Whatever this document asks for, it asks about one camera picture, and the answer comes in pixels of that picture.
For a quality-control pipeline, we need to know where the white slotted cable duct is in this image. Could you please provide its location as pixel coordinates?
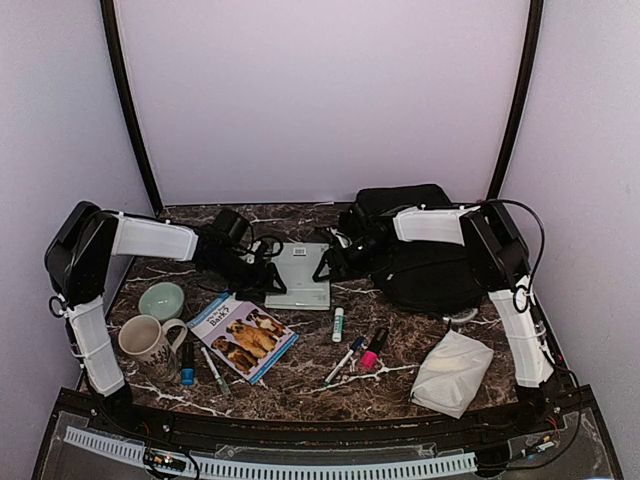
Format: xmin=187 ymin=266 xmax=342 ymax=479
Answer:
xmin=62 ymin=427 xmax=477 ymax=479

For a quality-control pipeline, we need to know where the white thin pen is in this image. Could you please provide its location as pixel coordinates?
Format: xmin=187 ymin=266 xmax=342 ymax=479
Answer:
xmin=200 ymin=347 xmax=231 ymax=395

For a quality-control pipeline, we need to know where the black frame post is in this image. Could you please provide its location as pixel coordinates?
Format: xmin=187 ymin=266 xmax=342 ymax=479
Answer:
xmin=99 ymin=0 xmax=164 ymax=215
xmin=486 ymin=0 xmax=544 ymax=200

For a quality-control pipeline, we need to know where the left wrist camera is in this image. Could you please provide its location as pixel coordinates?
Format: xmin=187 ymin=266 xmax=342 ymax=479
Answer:
xmin=212 ymin=208 xmax=250 ymax=246

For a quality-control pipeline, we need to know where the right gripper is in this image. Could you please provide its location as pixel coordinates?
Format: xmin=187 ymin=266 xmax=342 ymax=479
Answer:
xmin=313 ymin=233 xmax=392 ymax=283

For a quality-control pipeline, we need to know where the white cloth pouch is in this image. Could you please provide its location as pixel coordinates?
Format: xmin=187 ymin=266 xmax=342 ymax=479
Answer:
xmin=410 ymin=330 xmax=494 ymax=419

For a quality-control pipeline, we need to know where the white glue stick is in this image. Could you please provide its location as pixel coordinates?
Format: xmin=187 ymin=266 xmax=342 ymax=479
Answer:
xmin=332 ymin=307 xmax=344 ymax=343

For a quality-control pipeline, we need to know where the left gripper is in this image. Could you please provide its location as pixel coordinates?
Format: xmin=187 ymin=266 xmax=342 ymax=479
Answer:
xmin=205 ymin=249 xmax=288 ymax=300

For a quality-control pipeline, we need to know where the black marker blue cap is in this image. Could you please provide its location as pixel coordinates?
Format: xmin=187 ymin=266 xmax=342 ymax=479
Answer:
xmin=181 ymin=341 xmax=195 ymax=386

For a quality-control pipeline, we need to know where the cream patterned mug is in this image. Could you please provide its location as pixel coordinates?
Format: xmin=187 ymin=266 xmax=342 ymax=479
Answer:
xmin=118 ymin=315 xmax=188 ymax=383

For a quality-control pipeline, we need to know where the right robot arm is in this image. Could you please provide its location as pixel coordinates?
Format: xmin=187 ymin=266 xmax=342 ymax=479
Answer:
xmin=312 ymin=199 xmax=554 ymax=389

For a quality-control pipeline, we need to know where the white pen blue cap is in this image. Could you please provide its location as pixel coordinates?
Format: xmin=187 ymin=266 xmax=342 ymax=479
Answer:
xmin=323 ymin=336 xmax=365 ymax=387

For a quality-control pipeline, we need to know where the right black frame post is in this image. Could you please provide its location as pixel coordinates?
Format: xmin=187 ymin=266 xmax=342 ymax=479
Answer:
xmin=486 ymin=0 xmax=544 ymax=200

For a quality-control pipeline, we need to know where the black front rail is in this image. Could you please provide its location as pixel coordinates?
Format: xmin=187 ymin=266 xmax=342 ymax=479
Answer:
xmin=54 ymin=387 xmax=596 ymax=451

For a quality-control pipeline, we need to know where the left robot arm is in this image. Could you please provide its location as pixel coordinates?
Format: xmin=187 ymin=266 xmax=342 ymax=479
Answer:
xmin=44 ymin=201 xmax=287 ymax=436

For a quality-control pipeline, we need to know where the dog picture book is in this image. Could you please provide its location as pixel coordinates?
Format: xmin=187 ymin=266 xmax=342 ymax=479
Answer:
xmin=187 ymin=293 xmax=299 ymax=385

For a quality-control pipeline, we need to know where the left black frame post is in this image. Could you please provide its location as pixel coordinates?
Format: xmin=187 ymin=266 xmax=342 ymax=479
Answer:
xmin=99 ymin=0 xmax=164 ymax=215

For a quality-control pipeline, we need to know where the black student bag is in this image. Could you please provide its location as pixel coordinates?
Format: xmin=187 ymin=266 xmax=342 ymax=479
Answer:
xmin=338 ymin=184 xmax=485 ymax=316

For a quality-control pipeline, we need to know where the green ceramic bowl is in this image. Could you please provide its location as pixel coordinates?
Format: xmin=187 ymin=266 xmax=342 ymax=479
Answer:
xmin=138 ymin=282 xmax=185 ymax=323

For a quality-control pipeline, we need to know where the grey Great Gatsby book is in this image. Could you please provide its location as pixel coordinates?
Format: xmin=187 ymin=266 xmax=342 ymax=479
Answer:
xmin=264 ymin=243 xmax=330 ymax=311

